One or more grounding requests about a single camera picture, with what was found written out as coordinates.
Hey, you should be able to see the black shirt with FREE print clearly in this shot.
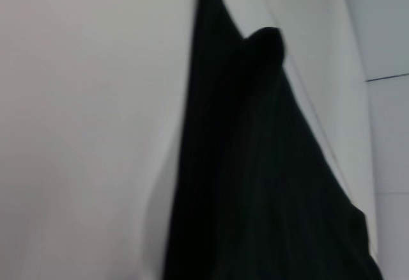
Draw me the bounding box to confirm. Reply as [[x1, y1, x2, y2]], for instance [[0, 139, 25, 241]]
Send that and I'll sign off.
[[162, 0, 385, 280]]

